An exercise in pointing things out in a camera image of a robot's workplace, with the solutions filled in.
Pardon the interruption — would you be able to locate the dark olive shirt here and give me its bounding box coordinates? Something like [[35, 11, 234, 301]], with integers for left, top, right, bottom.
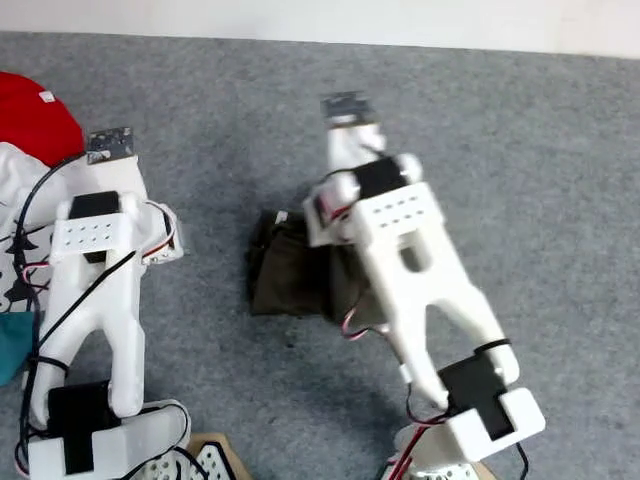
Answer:
[[244, 207, 397, 327]]

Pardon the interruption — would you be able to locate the white shirt with dark print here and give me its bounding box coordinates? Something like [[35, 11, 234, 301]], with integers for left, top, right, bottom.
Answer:
[[0, 141, 72, 315]]

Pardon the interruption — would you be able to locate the red shirt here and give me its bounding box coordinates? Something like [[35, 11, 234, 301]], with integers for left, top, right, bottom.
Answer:
[[0, 71, 86, 169]]

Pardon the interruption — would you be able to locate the teal shirt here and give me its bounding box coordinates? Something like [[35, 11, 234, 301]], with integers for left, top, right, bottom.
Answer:
[[0, 310, 42, 388]]

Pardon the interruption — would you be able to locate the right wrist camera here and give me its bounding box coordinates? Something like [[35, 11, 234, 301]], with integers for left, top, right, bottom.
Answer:
[[319, 90, 378, 129]]

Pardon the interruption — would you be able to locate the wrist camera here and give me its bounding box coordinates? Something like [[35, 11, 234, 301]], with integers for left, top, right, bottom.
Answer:
[[85, 126, 138, 167], [319, 90, 378, 129]]

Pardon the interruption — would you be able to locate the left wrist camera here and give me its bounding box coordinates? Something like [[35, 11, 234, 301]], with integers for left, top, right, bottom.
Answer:
[[85, 126, 138, 167]]

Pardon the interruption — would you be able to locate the black cable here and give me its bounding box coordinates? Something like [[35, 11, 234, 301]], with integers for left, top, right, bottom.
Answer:
[[513, 439, 532, 480], [13, 152, 94, 476]]

